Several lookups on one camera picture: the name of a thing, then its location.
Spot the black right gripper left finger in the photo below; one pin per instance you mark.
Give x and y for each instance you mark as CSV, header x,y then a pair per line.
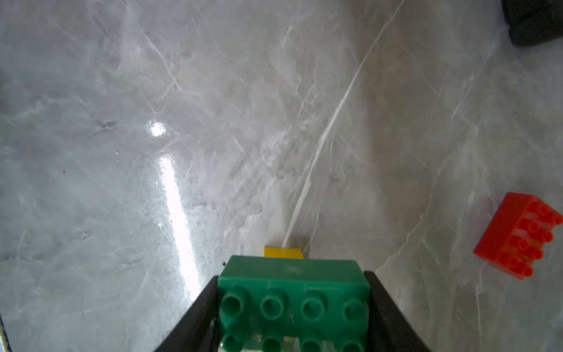
x,y
198,329

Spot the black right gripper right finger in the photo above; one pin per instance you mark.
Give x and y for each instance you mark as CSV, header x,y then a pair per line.
x,y
388,329

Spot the dark green lego brick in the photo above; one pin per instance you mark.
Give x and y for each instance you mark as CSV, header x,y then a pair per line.
x,y
275,304

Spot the yellow lego brick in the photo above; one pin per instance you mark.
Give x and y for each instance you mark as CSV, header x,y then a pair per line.
x,y
285,253

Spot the red lego brick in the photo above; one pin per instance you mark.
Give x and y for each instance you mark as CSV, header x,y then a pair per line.
x,y
514,238

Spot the black plastic tool case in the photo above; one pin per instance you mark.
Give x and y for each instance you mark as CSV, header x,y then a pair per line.
x,y
533,22

